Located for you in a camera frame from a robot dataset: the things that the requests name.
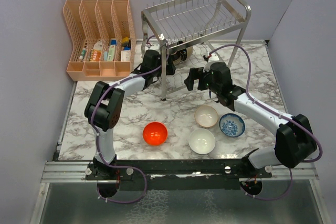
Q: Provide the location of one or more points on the white blue tube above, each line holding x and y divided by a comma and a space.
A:
112, 50

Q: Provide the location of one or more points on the orange white packet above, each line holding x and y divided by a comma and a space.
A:
96, 51

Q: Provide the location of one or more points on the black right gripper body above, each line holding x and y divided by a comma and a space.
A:
213, 87

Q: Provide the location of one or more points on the red bowl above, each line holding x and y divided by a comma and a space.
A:
155, 133

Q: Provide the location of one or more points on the cream bottle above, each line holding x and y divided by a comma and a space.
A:
126, 54

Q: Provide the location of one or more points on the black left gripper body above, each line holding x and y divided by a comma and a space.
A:
157, 73

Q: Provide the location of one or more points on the dark patterned cream-inside bowl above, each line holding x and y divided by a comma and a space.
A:
170, 67

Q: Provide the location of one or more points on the small green white tube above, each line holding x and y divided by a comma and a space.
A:
82, 54

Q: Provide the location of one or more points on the blue and white bowl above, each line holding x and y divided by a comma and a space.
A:
232, 125

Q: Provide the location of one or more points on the peach plastic file organizer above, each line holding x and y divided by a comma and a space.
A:
89, 21

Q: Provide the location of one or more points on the steel wire dish rack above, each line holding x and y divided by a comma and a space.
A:
171, 26

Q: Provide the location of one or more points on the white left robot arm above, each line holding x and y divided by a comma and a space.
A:
105, 104

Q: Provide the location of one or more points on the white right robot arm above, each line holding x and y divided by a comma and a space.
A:
293, 135

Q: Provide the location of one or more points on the black aluminium frame rail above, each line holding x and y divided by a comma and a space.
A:
171, 174

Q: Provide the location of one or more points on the beige speckled bowl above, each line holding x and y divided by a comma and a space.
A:
206, 116

